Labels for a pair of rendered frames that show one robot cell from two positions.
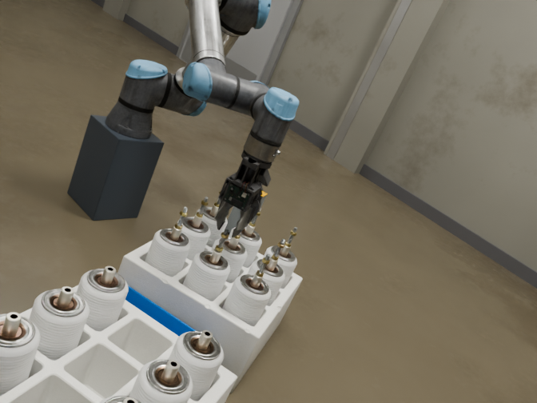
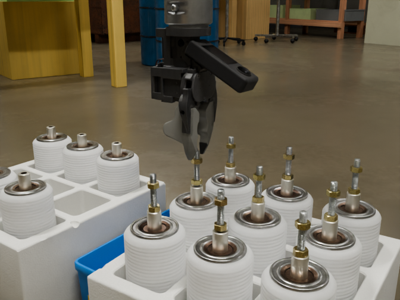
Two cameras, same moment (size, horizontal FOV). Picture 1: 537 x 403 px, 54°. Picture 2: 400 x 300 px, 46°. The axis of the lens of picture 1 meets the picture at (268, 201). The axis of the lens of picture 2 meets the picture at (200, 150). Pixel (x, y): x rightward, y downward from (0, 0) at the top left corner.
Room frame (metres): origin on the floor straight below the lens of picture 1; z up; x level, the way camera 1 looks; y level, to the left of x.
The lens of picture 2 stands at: (1.43, -0.63, 0.59)
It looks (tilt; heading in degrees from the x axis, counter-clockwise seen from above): 18 degrees down; 112
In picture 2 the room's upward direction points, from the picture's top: straight up
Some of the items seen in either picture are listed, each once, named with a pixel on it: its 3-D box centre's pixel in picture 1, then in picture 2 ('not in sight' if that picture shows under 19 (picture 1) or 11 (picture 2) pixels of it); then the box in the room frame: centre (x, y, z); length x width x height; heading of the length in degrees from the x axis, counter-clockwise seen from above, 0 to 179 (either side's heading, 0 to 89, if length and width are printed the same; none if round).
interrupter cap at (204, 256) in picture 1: (213, 261); (196, 201); (1.15, 0.06, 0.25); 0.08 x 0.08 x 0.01
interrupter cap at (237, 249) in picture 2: (269, 268); (219, 249); (1.24, -0.08, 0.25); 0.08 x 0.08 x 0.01
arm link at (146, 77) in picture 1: (145, 82); not in sight; (1.64, 0.52, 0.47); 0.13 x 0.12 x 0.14; 121
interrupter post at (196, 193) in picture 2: (215, 256); (196, 194); (1.15, 0.06, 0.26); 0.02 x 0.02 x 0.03
